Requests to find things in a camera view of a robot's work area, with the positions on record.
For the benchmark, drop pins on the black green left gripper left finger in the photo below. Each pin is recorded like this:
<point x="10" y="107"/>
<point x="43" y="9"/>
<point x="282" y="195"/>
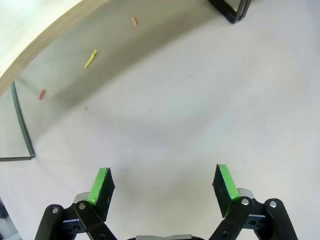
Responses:
<point x="101" y="197"/>

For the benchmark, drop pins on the yellow-green small stick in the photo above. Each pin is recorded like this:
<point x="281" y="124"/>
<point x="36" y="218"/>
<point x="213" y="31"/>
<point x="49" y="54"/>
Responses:
<point x="90" y="59"/>

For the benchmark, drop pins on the wooden two-tier shelf black frame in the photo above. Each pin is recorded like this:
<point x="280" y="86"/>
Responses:
<point x="245" y="8"/>
<point x="25" y="58"/>

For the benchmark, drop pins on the red paper scrap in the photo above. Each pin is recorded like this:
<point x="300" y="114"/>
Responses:
<point x="42" y="94"/>

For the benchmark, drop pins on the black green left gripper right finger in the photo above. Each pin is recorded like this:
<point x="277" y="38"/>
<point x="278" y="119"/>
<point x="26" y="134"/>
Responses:
<point x="225" y="197"/>

